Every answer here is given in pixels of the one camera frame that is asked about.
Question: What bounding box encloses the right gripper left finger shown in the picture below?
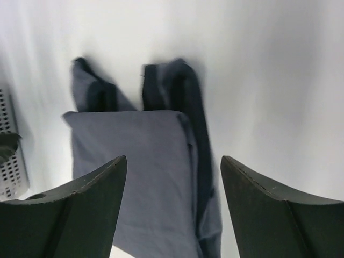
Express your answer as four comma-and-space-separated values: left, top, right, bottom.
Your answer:
1, 156, 127, 257

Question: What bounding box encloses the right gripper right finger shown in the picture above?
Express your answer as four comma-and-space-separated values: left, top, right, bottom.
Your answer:
220, 156, 343, 257

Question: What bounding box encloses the blue printed tank top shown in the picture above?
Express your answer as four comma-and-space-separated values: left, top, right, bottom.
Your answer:
64, 58, 222, 257

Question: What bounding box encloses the black tank top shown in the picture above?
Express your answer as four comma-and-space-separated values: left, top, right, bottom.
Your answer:
0, 133, 21, 165

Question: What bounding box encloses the white plastic laundry basket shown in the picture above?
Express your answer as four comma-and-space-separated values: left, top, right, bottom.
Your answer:
1, 85, 30, 202

